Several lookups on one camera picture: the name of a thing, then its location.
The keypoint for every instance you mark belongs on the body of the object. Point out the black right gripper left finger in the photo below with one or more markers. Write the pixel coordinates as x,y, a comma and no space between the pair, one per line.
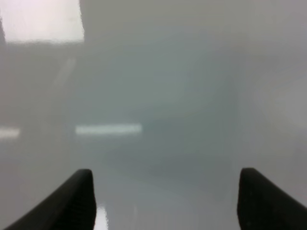
72,206

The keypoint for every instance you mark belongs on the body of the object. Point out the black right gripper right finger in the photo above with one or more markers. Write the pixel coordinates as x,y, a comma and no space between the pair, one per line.
262,205

